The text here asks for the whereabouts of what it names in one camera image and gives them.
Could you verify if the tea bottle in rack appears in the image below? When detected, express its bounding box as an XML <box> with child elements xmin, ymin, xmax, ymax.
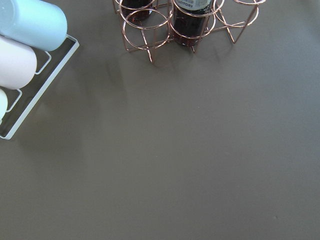
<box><xmin>120</xmin><ymin>0</ymin><xmax>154</xmax><ymax>22</ymax></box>
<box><xmin>172</xmin><ymin>0</ymin><xmax>212</xmax><ymax>47</ymax></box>

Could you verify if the white cup rack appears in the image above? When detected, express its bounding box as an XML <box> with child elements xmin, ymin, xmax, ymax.
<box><xmin>0</xmin><ymin>35</ymin><xmax>80</xmax><ymax>140</ymax></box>

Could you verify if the light blue cup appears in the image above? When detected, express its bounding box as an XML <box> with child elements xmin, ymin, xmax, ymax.
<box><xmin>0</xmin><ymin>0</ymin><xmax>68</xmax><ymax>52</ymax></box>

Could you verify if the pink cup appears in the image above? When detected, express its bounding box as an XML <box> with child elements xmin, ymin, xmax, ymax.
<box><xmin>0</xmin><ymin>36</ymin><xmax>37</xmax><ymax>90</ymax></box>

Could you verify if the white cup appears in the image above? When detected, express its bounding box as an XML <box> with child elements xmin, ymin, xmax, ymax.
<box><xmin>0</xmin><ymin>89</ymin><xmax>8</xmax><ymax>121</ymax></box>

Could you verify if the copper wire bottle rack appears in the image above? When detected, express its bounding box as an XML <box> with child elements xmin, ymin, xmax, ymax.
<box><xmin>112</xmin><ymin>0</ymin><xmax>264</xmax><ymax>63</ymax></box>

